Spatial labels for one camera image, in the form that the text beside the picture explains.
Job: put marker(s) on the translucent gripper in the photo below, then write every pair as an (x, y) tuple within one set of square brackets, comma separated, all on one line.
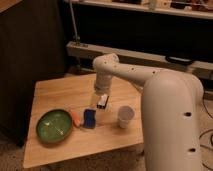
[(96, 101)]

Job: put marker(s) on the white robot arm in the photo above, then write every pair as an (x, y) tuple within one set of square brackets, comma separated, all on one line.
[(168, 107)]

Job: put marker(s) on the green ceramic bowl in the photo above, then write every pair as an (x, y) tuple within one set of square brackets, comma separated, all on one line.
[(54, 126)]

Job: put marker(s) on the brown rectangular harmonica box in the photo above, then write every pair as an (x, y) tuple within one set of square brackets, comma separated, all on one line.
[(103, 101)]

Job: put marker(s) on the blue sponge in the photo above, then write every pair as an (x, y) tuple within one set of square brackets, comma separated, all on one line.
[(89, 119)]

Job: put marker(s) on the orange carrot toy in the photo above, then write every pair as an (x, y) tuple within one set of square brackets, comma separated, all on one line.
[(76, 119)]

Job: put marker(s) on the wooden folding table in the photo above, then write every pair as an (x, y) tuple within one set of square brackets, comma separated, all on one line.
[(74, 93)]

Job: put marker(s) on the grey metal pole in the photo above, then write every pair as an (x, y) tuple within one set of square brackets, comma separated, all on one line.
[(76, 36)]

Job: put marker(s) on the dark cabinet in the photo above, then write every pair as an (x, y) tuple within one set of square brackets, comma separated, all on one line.
[(32, 48)]

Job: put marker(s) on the upper wooden shelf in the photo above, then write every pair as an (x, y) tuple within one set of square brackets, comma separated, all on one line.
[(186, 8)]

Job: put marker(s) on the grey metal shelf rail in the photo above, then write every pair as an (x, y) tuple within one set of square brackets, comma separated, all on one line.
[(203, 70)]

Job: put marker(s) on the black handle on rail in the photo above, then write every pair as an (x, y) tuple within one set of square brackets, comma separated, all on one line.
[(180, 61)]

